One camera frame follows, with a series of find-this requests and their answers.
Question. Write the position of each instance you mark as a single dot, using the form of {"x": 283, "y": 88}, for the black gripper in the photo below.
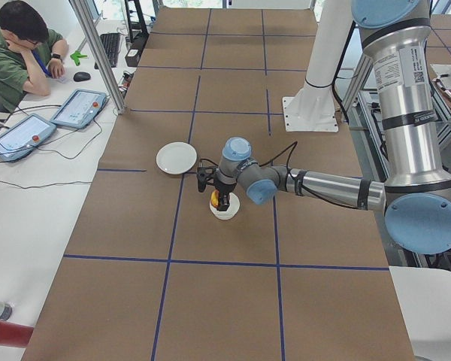
{"x": 222, "y": 186}

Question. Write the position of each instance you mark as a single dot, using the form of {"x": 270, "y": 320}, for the red yellow apple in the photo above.
{"x": 214, "y": 199}

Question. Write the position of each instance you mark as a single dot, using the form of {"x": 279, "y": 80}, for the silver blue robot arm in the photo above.
{"x": 416, "y": 196}

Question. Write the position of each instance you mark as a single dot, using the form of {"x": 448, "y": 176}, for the white bowl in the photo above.
{"x": 233, "y": 208}

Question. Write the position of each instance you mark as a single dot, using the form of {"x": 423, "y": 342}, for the white plate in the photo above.
{"x": 176, "y": 158}

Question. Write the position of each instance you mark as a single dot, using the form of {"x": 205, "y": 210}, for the brown paper table mat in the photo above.
{"x": 150, "y": 273}

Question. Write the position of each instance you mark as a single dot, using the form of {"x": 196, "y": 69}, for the far blue teach pendant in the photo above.
{"x": 80, "y": 109}

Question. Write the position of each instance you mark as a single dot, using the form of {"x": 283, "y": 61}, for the blue teach pendant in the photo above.
{"x": 80, "y": 109}
{"x": 20, "y": 140}

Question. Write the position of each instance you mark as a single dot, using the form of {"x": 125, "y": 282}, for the black computer mouse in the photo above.
{"x": 81, "y": 76}

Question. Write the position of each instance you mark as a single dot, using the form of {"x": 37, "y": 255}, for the black keyboard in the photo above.
{"x": 111, "y": 45}

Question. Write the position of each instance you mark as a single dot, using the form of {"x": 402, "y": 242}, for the green plastic tool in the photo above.
{"x": 77, "y": 56}

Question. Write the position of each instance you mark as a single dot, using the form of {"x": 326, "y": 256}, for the near blue teach pendant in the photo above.
{"x": 20, "y": 140}

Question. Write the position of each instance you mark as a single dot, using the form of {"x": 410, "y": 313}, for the person in green shirt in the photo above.
{"x": 30, "y": 54}

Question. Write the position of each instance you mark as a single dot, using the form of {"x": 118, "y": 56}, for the red bottle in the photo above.
{"x": 15, "y": 335}

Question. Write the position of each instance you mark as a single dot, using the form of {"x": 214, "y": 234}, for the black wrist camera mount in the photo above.
{"x": 205, "y": 173}

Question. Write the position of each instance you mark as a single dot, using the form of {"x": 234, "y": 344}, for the white camera stand pedestal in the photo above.
{"x": 312, "y": 108}

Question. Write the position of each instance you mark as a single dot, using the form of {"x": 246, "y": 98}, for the aluminium frame post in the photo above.
{"x": 87, "y": 24}

